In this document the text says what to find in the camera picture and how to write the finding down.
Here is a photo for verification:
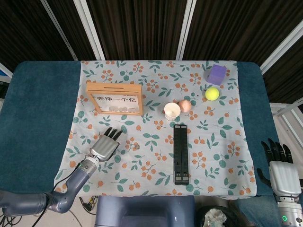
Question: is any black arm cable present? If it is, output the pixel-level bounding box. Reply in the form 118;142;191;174
52;169;95;192

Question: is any teal table cover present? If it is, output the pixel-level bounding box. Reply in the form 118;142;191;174
0;61;285;197

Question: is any pink peach toy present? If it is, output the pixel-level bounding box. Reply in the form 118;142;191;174
178;99;192;113

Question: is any black trash bin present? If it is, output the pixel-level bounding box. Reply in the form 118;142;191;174
196;205;240;227

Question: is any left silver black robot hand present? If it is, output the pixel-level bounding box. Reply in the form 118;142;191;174
89;127;124;163

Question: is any black power plug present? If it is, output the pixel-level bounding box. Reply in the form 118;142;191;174
79;195;99;212

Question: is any white aluminium frame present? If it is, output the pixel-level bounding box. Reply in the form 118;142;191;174
269;99;303;142

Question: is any white paper cup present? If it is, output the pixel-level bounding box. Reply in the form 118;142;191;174
164;102;181;122

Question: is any white frame post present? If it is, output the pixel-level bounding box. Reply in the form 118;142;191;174
72;0;106;61
259;25;303;73
176;0;197;61

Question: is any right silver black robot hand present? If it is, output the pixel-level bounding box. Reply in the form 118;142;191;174
257;138;302;197

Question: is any blue denim trouser leg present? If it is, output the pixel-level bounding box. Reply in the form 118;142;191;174
234;196;281;227

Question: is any wooden framed coin bank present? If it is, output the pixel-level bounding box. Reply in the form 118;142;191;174
86;82;144;116

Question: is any floral print tablecloth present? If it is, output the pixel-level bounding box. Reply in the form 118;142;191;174
52;60;258;197

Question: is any thin grey frame rail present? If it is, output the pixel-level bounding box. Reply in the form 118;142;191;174
40;0;78;61

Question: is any black folding stand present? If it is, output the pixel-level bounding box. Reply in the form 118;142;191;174
173;124;190;186

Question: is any yellow tennis ball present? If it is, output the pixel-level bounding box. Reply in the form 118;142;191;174
205;87;221;102

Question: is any black floor cable bundle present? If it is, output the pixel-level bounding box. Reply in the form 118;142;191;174
0;214;31;227

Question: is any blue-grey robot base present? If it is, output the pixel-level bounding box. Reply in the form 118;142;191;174
94;195;196;227

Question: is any purple cube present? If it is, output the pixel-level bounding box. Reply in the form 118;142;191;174
207;64;227;86

